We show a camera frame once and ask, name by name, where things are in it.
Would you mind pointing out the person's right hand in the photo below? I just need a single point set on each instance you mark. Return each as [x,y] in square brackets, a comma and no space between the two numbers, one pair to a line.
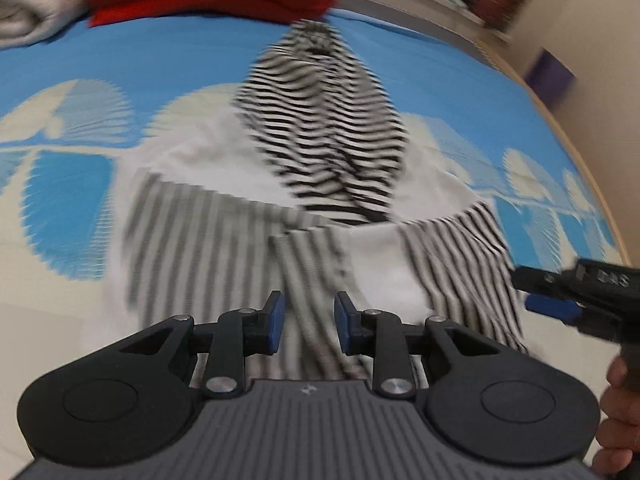
[620,420]

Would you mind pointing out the white black striped hoodie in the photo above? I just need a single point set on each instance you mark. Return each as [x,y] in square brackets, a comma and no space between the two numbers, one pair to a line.
[320,160]

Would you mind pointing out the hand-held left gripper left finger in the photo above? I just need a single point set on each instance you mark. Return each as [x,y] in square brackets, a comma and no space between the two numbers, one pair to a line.
[275,321]

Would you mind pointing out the wooden bed frame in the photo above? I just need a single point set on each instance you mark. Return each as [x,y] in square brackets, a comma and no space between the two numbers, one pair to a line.
[565,125]

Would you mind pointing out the white folded blanket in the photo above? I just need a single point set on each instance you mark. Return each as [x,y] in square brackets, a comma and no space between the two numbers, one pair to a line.
[35,2]

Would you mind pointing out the blue cream patterned blanket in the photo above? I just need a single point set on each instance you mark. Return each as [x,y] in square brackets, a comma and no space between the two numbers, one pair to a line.
[165,55]

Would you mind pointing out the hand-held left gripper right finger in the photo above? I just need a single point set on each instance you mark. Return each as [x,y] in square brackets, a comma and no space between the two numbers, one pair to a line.
[344,323]

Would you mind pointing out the purple bin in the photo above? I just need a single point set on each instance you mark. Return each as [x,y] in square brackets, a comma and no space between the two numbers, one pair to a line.
[550,72]

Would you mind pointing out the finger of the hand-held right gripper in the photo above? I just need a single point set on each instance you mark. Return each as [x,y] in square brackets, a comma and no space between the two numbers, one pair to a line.
[550,307]
[535,279]

